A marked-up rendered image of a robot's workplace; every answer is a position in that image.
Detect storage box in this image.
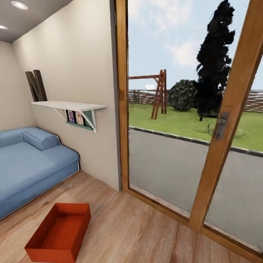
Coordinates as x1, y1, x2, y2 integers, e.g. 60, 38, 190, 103
24, 203, 91, 263

